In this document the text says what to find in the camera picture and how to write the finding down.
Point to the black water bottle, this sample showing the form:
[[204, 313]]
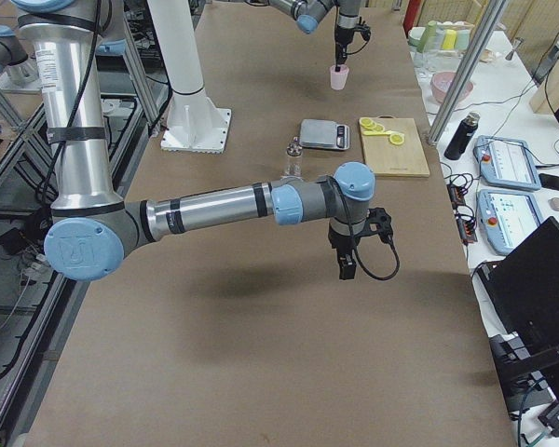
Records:
[[465, 131]]

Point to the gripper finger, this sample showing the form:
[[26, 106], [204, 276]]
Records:
[[344, 270], [343, 54], [352, 266], [337, 67]]

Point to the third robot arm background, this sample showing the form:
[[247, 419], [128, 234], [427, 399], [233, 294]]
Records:
[[18, 71]]

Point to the green cup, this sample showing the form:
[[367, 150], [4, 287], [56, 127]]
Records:
[[428, 40]]

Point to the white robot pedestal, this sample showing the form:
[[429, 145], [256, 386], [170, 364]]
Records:
[[194, 123]]

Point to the black monitor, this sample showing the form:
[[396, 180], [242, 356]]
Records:
[[524, 289]]

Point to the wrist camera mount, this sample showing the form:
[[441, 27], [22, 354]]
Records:
[[378, 223], [363, 29]]

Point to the pink bowl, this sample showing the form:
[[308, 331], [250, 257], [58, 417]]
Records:
[[441, 82]]

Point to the lemon slice near knife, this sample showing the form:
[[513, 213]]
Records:
[[396, 138]]

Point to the pink plastic cup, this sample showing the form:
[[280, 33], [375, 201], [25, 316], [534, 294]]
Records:
[[338, 76]]

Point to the bamboo cutting board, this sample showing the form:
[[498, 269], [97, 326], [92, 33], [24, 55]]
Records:
[[388, 160]]

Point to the yellow plastic knife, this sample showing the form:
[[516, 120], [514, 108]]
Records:
[[376, 133]]

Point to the red cylinder container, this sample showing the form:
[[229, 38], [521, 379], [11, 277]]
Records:
[[411, 14]]

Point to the aluminium frame post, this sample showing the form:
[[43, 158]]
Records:
[[482, 33]]

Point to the silver kitchen scale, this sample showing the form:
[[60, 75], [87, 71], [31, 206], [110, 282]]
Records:
[[324, 135]]

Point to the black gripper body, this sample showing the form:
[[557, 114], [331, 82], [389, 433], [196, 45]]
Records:
[[340, 244], [340, 37]]

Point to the blue teach pendant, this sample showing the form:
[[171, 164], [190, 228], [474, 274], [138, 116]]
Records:
[[506, 162], [507, 218]]

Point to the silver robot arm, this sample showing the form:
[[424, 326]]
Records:
[[93, 228], [309, 14]]

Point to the yellow cup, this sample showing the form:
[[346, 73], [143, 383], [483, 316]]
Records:
[[449, 39]]

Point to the far blue teach pendant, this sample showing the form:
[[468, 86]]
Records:
[[506, 162]]

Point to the near blue teach pendant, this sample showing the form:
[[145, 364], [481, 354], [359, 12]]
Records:
[[507, 218]]

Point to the black usb hub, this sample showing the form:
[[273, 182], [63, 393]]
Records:
[[464, 214]]

